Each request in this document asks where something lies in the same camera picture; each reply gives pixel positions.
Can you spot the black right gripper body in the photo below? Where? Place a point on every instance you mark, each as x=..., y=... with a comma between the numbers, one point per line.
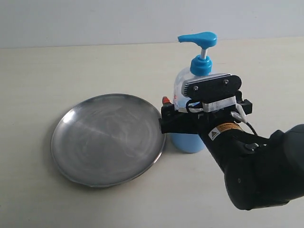
x=219, y=130

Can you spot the clear blue pump soap bottle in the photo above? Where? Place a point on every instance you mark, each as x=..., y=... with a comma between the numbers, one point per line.
x=201, y=65

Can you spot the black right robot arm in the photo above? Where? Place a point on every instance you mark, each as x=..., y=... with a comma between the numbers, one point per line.
x=258, y=172

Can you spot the round stainless steel plate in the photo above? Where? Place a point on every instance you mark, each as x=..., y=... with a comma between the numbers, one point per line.
x=107, y=140

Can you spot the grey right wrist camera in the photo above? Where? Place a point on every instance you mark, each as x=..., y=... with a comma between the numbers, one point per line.
x=214, y=92

